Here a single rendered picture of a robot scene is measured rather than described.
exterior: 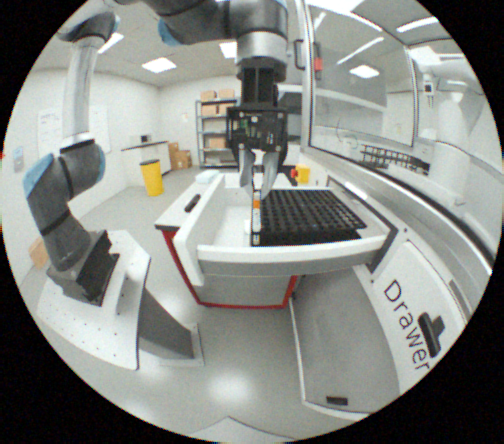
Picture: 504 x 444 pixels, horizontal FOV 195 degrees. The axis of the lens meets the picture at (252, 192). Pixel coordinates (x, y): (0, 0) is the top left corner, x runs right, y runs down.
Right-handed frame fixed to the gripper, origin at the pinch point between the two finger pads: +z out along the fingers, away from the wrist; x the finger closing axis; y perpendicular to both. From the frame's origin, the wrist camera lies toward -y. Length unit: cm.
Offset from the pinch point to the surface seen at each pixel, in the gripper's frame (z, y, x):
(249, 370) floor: 93, 29, 5
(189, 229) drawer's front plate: 1.3, 11.4, -8.0
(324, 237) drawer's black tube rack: 6.5, 4.2, 13.5
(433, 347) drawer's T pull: 1.5, 29.2, 21.4
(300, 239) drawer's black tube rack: 6.6, 4.9, 8.7
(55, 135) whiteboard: -50, -40, -326
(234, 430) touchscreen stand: 88, 76, 4
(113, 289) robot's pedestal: 18.6, 21.2, -30.3
